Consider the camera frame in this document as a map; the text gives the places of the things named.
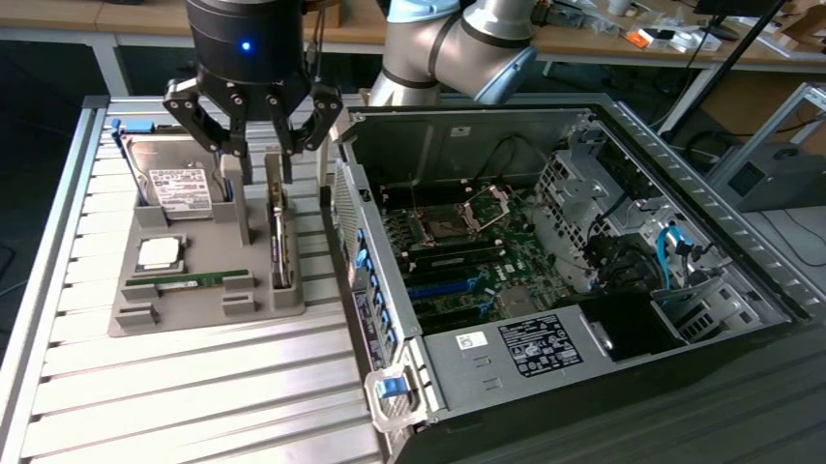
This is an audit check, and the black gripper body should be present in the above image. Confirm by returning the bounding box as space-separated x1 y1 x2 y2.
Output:
186 0 315 123

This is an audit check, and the graphics card with metal bracket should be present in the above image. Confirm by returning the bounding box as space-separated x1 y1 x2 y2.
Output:
262 153 296 292

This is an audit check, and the hard disk drive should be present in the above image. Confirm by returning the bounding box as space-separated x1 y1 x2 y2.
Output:
108 117 231 204

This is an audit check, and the silver hard disk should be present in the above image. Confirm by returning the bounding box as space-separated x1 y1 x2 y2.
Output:
123 133 222 222

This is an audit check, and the brown cardboard box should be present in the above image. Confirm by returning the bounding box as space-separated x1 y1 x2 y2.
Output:
303 0 342 29

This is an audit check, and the wooden desk with grey legs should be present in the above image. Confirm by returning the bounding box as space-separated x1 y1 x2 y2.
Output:
0 0 389 98

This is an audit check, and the silver CPU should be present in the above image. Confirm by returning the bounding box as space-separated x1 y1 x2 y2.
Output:
134 235 190 276

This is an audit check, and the CPU socket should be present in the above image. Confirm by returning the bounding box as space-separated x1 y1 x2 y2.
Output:
417 205 481 244

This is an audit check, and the metal socket cover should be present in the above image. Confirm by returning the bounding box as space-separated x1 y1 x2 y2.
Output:
458 183 519 234

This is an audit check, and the black RAM slot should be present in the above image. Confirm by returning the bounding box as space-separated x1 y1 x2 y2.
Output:
401 237 505 256

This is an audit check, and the green RAM stick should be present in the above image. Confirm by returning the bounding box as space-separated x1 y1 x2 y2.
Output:
124 269 252 291

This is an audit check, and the black RAM stick with label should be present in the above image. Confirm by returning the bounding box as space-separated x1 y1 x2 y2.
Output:
410 246 505 275

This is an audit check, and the black expansion slot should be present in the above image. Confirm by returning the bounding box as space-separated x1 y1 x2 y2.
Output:
415 307 493 331
403 266 486 287

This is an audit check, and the blue expansion slot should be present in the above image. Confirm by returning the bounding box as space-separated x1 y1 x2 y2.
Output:
407 277 481 302

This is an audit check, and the grey plastic parts rack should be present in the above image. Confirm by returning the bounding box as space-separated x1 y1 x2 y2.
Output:
106 154 308 339

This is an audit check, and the silver drive cage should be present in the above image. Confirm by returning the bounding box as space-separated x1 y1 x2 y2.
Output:
533 144 647 236

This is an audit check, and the cluttered wooden desk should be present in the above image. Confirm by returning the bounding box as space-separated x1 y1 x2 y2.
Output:
533 0 826 139

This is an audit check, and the green motherboard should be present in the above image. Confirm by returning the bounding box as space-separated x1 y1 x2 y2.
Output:
377 178 586 334

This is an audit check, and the grey chipset heatsink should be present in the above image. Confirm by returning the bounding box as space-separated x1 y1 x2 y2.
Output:
499 287 541 313

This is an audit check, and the grey power supply unit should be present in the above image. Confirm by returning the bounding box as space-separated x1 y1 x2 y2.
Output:
422 308 614 412

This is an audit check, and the black monitor with stand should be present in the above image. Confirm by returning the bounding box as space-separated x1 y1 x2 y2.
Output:
693 0 786 41

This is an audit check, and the black tripod pole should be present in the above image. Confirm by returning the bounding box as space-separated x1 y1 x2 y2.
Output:
655 0 800 141

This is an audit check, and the silver disk bay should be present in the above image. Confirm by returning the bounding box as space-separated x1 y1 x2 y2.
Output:
649 277 768 345

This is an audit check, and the grey computer tower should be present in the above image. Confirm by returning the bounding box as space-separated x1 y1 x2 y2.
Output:
722 142 826 214

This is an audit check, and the brown cardboard piece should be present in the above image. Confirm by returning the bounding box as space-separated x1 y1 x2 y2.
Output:
778 4 826 45

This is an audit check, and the black and grey PC case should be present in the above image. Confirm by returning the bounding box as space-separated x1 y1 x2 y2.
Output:
315 92 818 464

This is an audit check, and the grey plastic case handle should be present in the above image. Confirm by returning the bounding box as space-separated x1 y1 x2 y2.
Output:
363 364 429 432
316 111 358 189

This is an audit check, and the black wire bundle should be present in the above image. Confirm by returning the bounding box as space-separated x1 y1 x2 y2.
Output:
583 235 666 296

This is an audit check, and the blue wire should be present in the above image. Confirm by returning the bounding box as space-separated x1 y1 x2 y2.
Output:
654 225 693 291

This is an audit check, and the aluminium frame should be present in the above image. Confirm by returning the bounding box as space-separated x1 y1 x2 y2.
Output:
706 80 826 194

